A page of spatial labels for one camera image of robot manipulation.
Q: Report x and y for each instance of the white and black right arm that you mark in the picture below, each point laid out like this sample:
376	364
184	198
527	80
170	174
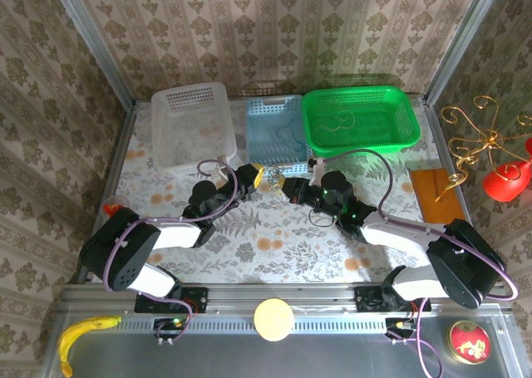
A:
465	261

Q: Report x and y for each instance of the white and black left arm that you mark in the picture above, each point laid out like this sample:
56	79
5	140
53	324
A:
124	249

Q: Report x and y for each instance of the light blue plastic basket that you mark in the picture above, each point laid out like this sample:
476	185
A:
266	137

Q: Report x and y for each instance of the white perforated plastic basket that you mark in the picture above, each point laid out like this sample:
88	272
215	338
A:
187	124

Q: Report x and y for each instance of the green plastic basket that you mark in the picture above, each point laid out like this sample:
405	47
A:
395	120

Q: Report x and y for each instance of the clear cup with red contents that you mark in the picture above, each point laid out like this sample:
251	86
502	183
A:
111	208

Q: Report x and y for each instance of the orange wooden block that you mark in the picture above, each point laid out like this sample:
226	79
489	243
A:
436	212

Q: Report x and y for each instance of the pale yellow ball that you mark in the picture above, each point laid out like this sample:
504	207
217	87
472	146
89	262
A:
274	320

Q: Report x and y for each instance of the small black electronics box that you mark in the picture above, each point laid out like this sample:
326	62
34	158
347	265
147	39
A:
170	328
399	327

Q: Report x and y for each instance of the red ornament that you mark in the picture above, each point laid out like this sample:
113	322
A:
505	185

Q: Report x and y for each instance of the yellow banana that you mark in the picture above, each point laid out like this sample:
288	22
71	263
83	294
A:
66	345

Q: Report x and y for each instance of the red round tin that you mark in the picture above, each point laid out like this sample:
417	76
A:
469	342

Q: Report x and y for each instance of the aluminium frame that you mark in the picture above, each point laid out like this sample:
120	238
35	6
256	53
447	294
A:
232	307

